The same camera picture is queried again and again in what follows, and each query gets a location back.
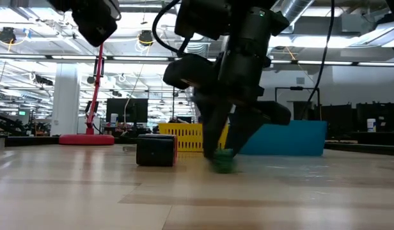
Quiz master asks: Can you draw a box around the yellow slotted basket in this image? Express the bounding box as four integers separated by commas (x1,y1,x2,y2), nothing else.
158,122,230,153

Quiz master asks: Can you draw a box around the black monitor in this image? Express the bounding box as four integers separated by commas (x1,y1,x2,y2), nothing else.
106,98,149,124

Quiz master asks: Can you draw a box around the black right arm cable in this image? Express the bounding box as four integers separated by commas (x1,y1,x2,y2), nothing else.
306,0,336,104

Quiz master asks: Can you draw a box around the red stand with round base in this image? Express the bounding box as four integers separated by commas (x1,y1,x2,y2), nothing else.
59,42,116,146

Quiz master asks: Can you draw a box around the green black braided cable bundle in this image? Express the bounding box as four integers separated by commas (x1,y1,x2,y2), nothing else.
209,148,239,175

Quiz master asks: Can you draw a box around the overhead light bar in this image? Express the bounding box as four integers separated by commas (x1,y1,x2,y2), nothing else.
0,54,394,67

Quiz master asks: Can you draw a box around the black cabinet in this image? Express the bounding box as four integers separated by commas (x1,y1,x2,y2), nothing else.
356,102,394,134
320,104,355,134

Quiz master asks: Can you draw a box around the black metal frame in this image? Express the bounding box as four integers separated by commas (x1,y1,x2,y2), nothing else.
274,86,321,121
171,87,177,123

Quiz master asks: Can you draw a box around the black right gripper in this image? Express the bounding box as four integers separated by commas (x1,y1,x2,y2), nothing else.
193,52,293,160

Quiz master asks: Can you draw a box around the black right camera cable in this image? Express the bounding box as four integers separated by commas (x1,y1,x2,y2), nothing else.
152,0,190,56

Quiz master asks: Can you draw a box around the black box with orange side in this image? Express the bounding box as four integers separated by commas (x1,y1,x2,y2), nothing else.
136,134,179,167

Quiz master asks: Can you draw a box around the blue bin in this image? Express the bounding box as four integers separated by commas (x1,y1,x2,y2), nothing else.
239,119,329,158

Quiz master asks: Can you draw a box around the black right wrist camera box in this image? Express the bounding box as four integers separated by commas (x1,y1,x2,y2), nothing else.
162,53,219,91

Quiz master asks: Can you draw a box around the black ceiling device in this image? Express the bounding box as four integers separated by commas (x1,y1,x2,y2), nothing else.
0,26,17,45
138,29,154,47

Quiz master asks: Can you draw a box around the silver spiral ventilation duct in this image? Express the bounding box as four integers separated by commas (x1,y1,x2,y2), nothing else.
279,0,315,26

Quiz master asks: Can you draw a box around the white pillar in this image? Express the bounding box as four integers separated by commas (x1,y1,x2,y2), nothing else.
51,62,81,137

